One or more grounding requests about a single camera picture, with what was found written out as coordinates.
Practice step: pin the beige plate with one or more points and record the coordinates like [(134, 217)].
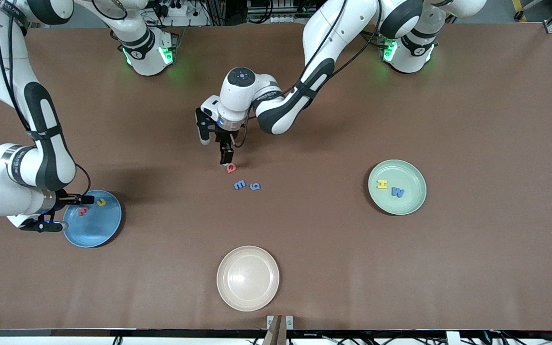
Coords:
[(248, 279)]

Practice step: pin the red round foam letter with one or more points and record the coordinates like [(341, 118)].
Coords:
[(231, 168)]

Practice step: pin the yellow foam letter u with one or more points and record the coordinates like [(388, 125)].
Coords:
[(101, 202)]

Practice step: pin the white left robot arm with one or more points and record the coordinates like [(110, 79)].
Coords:
[(333, 28)]

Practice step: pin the brown wooden strip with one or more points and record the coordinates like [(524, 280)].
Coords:
[(276, 336)]

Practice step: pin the blue plate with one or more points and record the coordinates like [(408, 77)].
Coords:
[(94, 231)]

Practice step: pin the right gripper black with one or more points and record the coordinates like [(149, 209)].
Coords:
[(66, 198)]

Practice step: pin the white power strip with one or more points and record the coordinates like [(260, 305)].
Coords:
[(281, 19), (175, 9)]

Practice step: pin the small metal table bracket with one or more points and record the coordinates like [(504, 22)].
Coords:
[(280, 322)]

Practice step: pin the light green plate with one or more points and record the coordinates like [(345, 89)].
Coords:
[(403, 206)]

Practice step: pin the blue foam letter m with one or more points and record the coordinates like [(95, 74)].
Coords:
[(397, 192), (240, 184)]

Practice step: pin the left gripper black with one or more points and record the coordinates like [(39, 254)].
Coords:
[(224, 138)]

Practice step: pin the yellow foam letter H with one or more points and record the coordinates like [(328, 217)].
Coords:
[(382, 184)]

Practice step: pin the red foam letter w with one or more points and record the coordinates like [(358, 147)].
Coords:
[(83, 210)]

